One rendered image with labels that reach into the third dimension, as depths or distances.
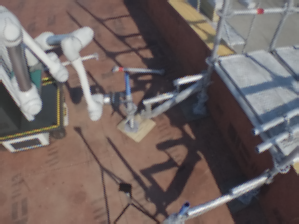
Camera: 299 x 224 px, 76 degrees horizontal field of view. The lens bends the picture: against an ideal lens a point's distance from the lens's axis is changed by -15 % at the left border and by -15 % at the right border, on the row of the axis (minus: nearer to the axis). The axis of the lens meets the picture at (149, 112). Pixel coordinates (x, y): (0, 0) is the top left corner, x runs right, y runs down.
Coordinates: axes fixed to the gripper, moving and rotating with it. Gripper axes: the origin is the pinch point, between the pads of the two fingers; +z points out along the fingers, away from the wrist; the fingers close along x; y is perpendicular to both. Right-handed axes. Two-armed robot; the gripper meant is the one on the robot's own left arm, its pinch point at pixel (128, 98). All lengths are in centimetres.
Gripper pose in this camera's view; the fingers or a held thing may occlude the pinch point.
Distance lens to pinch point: 200.9
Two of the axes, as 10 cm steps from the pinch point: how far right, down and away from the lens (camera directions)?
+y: 0.0, 6.0, 8.0
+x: 0.6, 8.0, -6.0
